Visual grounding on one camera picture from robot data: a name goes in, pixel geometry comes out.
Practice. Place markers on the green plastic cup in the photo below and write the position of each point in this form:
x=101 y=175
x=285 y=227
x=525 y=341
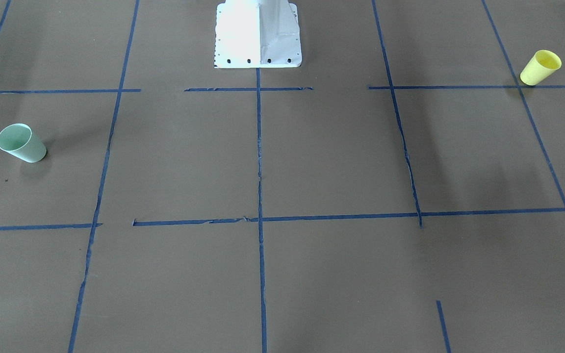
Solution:
x=20 y=141

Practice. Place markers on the yellow plastic cup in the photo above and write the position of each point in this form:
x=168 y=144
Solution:
x=542 y=65

